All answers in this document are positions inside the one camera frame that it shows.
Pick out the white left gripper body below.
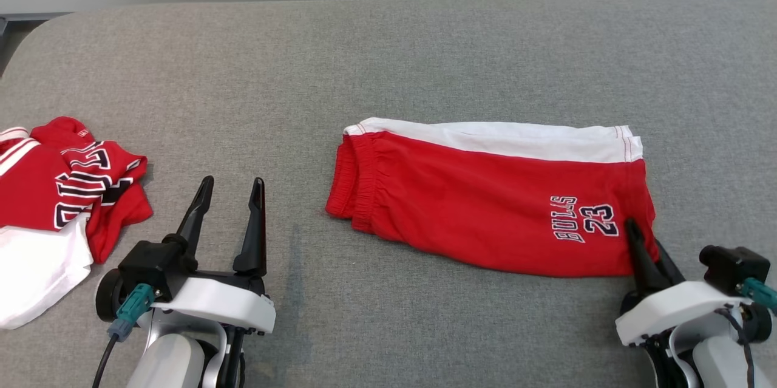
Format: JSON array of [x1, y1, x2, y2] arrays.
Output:
[[152, 277, 277, 335]]

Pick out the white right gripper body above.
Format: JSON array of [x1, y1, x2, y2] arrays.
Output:
[[615, 281, 750, 346]]

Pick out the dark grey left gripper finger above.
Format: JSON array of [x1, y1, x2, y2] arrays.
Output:
[[176, 176, 215, 255], [233, 177, 268, 277]]

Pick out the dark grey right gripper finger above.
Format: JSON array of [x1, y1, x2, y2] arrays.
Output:
[[625, 218, 668, 294], [653, 240, 687, 287]]

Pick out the red and white basketball jersey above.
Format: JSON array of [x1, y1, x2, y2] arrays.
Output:
[[0, 116, 154, 331]]

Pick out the red white-striped basketball shorts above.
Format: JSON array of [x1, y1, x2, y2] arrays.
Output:
[[325, 117, 660, 278]]

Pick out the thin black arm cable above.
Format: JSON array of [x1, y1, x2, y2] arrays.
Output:
[[715, 308, 757, 388]]

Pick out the teal connector right camera cable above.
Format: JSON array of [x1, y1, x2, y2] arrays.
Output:
[[738, 277, 777, 311]]

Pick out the teal connector camera cable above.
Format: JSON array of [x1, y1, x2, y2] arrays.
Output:
[[738, 277, 777, 311], [91, 284, 156, 388]]

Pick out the teal connector left camera cable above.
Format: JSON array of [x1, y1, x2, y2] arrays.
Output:
[[91, 284, 156, 388]]

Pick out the grey partition base rail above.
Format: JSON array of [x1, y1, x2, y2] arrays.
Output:
[[0, 12, 73, 22]]

